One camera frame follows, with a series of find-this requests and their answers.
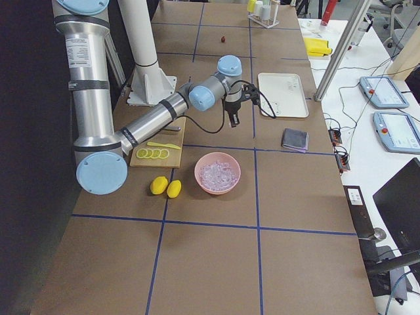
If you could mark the cream bear tray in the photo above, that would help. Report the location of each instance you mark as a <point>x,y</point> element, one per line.
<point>285,94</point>

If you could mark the clear ice cubes pile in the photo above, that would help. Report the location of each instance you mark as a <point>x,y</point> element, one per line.
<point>217,176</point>

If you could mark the teach pendant far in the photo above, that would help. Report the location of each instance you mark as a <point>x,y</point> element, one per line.
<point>382,92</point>

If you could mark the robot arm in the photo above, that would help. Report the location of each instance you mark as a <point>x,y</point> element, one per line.
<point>99,148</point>

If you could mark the teach pendant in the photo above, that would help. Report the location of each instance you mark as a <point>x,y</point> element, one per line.
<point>397,132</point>
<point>382,92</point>

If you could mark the wooden cutting board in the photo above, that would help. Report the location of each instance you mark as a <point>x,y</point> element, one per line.
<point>164,137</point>

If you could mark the aluminium frame post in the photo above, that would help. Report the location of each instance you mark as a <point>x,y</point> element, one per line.
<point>342,47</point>

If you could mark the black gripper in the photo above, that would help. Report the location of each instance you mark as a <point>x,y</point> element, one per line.
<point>231,107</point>

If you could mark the yellow plastic knife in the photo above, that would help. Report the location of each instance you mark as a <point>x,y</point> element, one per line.
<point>168,145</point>

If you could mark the pink bowl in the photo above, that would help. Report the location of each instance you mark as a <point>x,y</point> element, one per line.
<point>213,157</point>

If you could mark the lemon slices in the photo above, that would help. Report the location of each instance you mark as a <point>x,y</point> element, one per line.
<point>146,153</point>

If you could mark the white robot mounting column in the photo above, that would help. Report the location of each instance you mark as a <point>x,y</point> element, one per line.
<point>150,84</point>

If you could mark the steel knife handle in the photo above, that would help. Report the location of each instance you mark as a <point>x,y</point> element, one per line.
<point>172,128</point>

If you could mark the yellow cloth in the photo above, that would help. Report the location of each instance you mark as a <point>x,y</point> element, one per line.
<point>317,47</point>

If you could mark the yellow-green plastic cup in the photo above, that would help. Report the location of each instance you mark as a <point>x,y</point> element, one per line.
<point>251,6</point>

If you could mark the grey folded cloth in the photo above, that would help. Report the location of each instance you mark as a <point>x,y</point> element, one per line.
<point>295,140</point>

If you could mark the white cup on rack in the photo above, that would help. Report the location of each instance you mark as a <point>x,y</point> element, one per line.
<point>258,8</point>

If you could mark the black monitor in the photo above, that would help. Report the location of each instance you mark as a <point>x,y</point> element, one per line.
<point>398,204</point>

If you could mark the teach pendant near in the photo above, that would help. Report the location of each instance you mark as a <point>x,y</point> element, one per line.
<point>397,132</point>

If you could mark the white wire cup rack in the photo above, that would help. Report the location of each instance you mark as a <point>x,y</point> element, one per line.
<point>274,15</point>

